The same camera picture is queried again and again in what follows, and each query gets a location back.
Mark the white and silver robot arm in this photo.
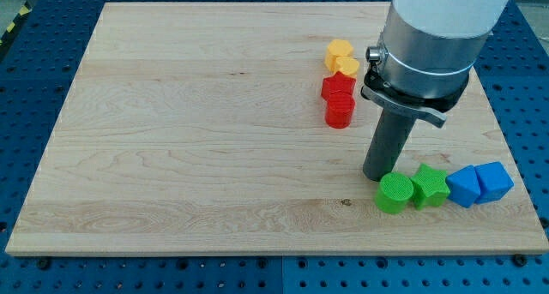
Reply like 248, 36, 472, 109
361, 0, 509, 129

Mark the green star block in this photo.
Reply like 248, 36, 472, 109
410, 164, 450, 210

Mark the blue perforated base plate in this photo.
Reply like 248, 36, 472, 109
1, 0, 548, 293

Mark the light wooden board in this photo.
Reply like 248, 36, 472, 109
6, 3, 548, 256

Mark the yellow heart block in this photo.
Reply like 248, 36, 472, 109
334, 57, 360, 78

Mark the blue cube block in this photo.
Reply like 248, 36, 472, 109
474, 161, 514, 204

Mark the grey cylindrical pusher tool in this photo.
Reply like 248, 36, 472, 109
363, 110, 415, 182

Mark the green cylinder block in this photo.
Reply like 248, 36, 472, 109
374, 172, 414, 214

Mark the red cylinder block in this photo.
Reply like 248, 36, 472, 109
325, 92, 356, 129

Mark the blue triangular block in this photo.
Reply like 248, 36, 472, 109
445, 165, 480, 208

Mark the red star block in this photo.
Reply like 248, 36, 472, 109
321, 72, 356, 100

